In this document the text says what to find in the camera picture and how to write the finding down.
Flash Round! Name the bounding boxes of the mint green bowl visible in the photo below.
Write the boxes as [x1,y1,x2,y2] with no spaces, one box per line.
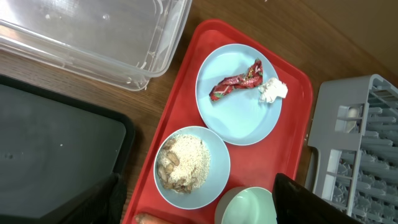
[215,187,277,224]

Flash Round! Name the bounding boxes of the orange carrot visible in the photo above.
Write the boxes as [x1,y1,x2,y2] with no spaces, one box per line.
[134,213,171,224]

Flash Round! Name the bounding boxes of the light blue plate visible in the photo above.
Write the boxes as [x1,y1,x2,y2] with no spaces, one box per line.
[195,44,282,146]

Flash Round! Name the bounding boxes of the rice and peanut leftovers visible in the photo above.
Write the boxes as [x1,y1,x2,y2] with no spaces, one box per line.
[155,134,211,194]

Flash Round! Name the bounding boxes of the grey dishwasher rack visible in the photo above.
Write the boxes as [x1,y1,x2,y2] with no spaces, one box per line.
[305,74,397,223]

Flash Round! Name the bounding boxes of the crumpled white tissue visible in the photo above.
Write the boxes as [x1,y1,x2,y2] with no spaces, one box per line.
[258,77,288,103]

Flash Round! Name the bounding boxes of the light blue bowl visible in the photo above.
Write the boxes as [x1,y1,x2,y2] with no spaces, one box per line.
[153,126,231,210]

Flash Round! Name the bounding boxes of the red snack wrapper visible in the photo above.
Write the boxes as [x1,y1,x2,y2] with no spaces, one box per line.
[209,58,263,102]

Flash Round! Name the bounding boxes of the black tray bin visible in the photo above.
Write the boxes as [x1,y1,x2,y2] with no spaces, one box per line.
[1,76,136,218]

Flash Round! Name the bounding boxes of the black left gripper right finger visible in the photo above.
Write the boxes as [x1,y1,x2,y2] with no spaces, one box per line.
[272,173,361,224]

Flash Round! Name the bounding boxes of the clear plastic bin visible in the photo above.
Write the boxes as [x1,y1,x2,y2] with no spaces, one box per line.
[1,0,192,91]

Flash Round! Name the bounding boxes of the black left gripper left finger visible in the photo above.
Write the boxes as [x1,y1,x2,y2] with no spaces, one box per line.
[1,173,127,224]

